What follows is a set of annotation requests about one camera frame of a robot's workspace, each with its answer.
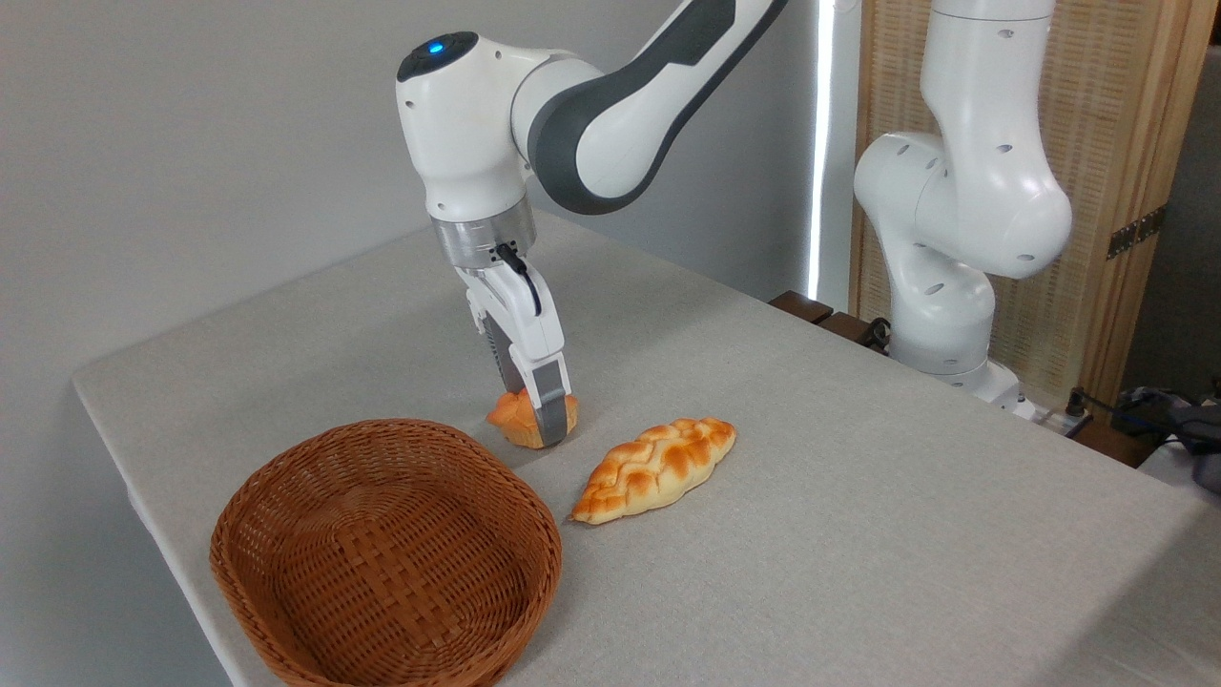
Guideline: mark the braided bread loaf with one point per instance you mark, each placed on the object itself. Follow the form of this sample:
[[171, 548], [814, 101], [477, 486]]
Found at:
[[653, 469]]

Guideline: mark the dark brown wooden block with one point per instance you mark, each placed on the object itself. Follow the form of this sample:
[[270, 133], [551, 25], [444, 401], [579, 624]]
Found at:
[[844, 326], [801, 306]]

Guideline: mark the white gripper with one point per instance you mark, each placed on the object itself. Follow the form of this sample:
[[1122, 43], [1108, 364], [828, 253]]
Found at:
[[520, 315]]

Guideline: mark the brown wicker basket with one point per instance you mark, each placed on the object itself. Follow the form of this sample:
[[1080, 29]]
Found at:
[[477, 592]]

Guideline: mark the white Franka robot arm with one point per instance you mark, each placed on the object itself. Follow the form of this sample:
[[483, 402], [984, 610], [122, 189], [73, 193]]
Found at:
[[477, 124]]

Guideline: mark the flower-shaped bread bun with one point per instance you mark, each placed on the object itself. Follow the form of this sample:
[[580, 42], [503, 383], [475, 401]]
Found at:
[[510, 418]]

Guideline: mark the white power strip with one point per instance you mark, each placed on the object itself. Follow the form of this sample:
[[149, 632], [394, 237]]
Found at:
[[1059, 420]]

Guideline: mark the metal screen hinge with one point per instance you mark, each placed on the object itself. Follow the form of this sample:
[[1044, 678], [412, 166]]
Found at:
[[1135, 232]]

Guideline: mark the grey tablecloth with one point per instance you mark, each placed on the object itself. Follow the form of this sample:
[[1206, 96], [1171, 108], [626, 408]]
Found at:
[[858, 572]]

